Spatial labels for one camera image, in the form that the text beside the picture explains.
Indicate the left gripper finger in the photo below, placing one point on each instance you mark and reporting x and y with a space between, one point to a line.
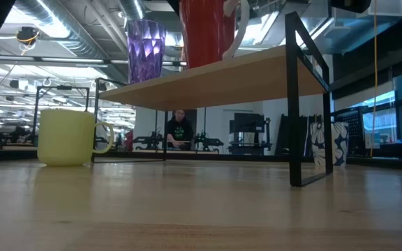
176 5

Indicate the purple faceted tumbler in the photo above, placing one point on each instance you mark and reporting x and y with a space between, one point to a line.
147 52

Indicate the blue white floral mug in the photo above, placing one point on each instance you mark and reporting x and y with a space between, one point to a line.
340 143

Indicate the yellow mug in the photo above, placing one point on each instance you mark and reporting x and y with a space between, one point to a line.
66 137

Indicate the background black robot arm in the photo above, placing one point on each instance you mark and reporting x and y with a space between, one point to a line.
148 141
209 142

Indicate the white ceiling box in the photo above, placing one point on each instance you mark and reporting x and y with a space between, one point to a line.
389 7

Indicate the black pegboard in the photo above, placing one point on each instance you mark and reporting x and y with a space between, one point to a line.
356 129

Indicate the person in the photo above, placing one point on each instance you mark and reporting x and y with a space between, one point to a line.
180 130

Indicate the black workstation with monitor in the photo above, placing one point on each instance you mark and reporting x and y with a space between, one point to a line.
248 122

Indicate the black leaning panels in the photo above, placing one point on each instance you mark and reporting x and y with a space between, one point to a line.
291 136

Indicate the small silver ceiling duct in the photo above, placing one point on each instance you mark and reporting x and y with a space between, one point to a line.
131 8

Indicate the wooden shelf black metal frame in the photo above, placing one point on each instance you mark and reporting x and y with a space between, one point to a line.
222 78

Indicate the large silver ceiling duct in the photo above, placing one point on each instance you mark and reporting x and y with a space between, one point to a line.
82 49

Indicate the black metal frame stand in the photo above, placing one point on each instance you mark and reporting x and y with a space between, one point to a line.
63 87

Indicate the black aluminium table frame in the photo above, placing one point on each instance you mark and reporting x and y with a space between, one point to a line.
250 158

